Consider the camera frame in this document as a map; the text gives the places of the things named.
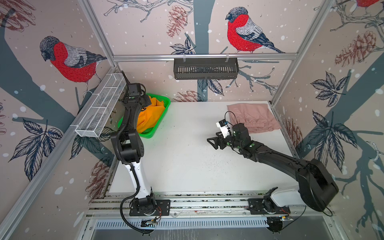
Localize white wire wall basket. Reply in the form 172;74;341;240
75;73;126;138

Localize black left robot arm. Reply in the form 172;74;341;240
111;83;157;216

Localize orange shorts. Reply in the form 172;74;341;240
137;97;166;134

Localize black hanging wall basket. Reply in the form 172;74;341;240
174;58;239;80

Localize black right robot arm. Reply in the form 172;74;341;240
207;122;339;212

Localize aluminium corner frame post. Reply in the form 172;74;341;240
271;0;334;107

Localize aluminium horizontal frame bar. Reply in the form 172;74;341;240
113;53;298;63

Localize green plastic basket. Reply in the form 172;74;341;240
118;94;171;140

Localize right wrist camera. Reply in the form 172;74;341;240
216;119;231;138

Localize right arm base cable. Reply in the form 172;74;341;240
278;205;334;224

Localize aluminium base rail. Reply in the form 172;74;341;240
85;191;335;220

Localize pink shorts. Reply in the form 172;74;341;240
227;103;281;134

